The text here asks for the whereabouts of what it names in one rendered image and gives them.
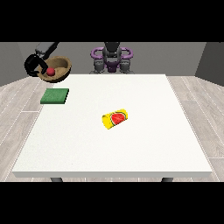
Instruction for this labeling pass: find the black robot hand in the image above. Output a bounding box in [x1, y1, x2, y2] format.
[24, 52, 49, 78]

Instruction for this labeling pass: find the yellow cup with melon print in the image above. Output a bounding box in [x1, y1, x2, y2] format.
[101, 108, 130, 130]

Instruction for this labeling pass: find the grey purple-ringed robot trunk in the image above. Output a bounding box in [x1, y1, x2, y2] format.
[89, 41, 136, 75]

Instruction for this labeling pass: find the brown wooden bowl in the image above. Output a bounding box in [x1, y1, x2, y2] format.
[37, 55, 73, 84]

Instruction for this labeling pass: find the green square pad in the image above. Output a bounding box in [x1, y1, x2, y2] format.
[39, 87, 70, 105]

